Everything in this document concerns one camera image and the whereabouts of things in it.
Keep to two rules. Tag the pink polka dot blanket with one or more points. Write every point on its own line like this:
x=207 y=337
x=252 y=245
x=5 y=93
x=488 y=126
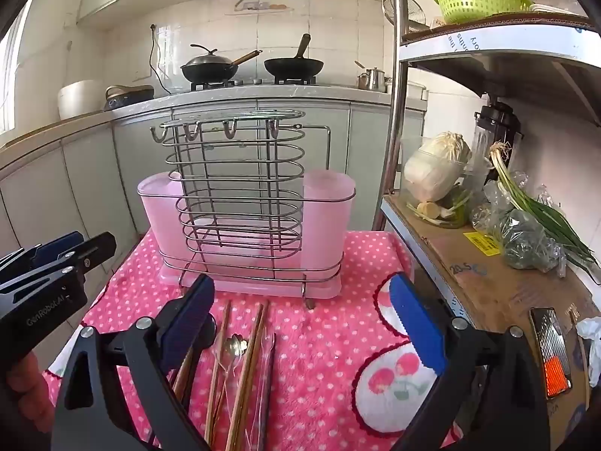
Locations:
x=328 y=291

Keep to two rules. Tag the black blender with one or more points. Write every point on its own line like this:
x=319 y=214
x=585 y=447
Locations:
x=497 y=120

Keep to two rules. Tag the steel kettle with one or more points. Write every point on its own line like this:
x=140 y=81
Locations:
x=373 y=80

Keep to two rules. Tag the metal spoon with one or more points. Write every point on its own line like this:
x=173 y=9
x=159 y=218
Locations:
x=233 y=344

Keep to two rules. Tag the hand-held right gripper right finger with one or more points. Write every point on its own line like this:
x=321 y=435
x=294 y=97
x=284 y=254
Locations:
x=418 y=324

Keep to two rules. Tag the white tissue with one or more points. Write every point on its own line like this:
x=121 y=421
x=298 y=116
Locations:
x=591 y=338

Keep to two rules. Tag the metal grater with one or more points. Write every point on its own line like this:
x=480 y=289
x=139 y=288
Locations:
x=549 y=338

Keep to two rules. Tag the pink plastic utensil holder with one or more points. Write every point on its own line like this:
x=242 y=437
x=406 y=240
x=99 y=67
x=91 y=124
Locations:
x=159 y=216

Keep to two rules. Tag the metal shelf rack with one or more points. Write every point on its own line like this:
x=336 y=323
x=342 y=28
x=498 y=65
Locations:
x=399 y=56

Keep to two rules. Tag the white rice cooker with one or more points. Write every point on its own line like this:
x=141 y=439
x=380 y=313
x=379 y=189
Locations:
x=80 y=101

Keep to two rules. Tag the person's left hand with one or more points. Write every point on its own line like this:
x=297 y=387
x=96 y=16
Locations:
x=26 y=385

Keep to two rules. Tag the small wall shelf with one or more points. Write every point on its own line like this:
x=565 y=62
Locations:
x=263 y=8

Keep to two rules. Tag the clear splash guard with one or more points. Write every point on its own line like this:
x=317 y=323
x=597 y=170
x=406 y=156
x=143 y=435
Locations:
x=169 y=65

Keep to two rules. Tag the grey kitchen cabinet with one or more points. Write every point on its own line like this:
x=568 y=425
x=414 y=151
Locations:
x=70 y=174

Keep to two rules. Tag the cardboard sheet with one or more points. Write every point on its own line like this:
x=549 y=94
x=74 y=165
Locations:
x=493 y=291

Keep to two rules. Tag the plastic bag of greens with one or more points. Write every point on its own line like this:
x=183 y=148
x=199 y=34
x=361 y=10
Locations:
x=521 y=239

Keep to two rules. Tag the clear plastic fork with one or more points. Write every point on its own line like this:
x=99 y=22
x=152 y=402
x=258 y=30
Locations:
x=267 y=385

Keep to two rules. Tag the white edged cardboard board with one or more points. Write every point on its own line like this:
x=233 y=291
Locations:
x=493 y=40

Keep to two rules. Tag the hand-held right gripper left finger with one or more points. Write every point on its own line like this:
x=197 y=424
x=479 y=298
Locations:
x=188 y=319

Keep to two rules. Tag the napa cabbage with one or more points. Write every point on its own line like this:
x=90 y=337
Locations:
x=432 y=169

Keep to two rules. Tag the green onions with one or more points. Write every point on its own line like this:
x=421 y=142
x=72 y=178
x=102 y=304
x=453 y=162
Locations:
x=540 y=211

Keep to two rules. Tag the black wok with lid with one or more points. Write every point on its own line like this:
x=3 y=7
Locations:
x=206 y=68

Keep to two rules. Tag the ginger piece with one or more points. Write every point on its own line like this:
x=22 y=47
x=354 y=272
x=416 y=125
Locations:
x=429 y=210

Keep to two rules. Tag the gas stove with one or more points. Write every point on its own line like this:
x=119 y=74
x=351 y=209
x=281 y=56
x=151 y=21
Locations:
x=249 y=82

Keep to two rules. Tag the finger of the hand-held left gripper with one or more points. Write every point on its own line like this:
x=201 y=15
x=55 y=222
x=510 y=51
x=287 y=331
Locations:
x=96 y=246
x=56 y=245

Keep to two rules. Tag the clear plastic container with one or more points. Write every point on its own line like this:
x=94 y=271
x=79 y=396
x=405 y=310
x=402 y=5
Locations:
x=476 y=174

